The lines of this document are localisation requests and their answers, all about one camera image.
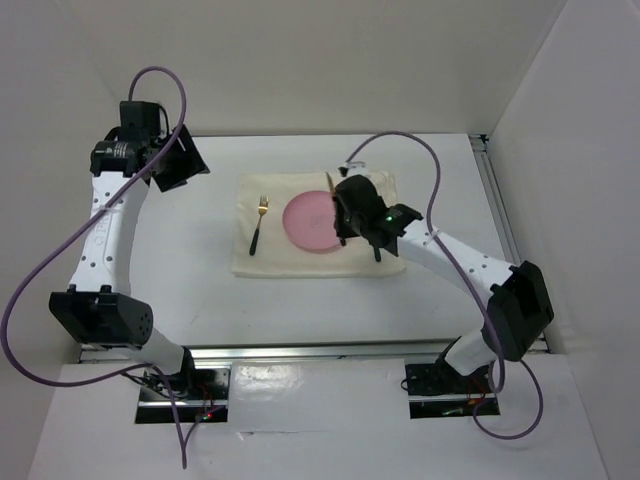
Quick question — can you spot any pink plate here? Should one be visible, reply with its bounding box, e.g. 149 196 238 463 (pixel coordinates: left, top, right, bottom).
282 190 340 253

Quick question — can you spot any gold knife green handle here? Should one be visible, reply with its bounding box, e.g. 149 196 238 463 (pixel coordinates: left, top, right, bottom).
324 170 349 249

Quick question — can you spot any gold fork green handle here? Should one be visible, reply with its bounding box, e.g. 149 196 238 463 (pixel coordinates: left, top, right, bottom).
249 195 269 256

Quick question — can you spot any cream cloth placemat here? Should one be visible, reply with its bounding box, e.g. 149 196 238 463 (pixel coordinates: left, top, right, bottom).
232 172 406 279

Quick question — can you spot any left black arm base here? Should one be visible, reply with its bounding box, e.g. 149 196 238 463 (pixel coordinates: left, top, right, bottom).
125 367 231 424

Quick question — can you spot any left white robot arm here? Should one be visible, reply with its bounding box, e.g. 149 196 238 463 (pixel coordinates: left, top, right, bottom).
49 101 209 399

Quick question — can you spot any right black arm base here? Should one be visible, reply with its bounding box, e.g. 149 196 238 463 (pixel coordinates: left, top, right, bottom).
400 363 500 419

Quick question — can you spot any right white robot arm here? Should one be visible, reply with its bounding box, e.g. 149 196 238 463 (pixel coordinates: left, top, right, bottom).
328 175 554 392

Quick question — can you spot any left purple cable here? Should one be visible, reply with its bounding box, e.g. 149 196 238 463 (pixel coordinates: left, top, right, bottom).
0 65 221 470

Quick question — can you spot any purple cable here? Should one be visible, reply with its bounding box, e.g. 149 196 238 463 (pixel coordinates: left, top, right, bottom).
344 130 545 440
0 65 221 470

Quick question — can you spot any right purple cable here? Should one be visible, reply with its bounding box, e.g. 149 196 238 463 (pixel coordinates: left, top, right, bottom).
344 130 545 440

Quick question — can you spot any front aluminium rail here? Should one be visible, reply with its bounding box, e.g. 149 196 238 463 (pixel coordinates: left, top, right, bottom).
79 339 551 363

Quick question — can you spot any aluminium rail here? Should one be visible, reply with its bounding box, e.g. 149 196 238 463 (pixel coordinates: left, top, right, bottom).
79 339 551 363
469 132 546 351

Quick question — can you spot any right aluminium rail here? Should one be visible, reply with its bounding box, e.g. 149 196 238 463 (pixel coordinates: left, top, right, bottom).
469 132 546 351

